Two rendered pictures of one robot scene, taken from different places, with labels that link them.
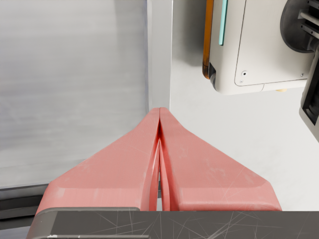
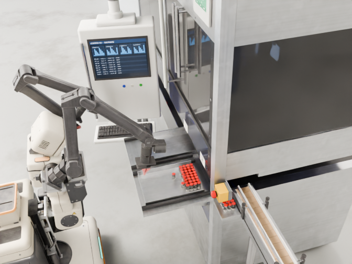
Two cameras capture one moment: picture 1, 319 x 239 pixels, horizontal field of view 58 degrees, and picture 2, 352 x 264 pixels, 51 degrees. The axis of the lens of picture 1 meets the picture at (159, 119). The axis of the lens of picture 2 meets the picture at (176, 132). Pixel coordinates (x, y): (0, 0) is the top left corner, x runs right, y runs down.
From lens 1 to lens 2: 188 cm
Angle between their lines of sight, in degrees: 23
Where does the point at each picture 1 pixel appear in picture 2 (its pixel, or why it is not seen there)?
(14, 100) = (165, 181)
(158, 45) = (140, 194)
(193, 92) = (99, 221)
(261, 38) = (79, 242)
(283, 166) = not seen: hidden behind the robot
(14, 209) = (165, 160)
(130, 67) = (145, 189)
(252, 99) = not seen: hidden behind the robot
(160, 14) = (141, 198)
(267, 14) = (79, 251)
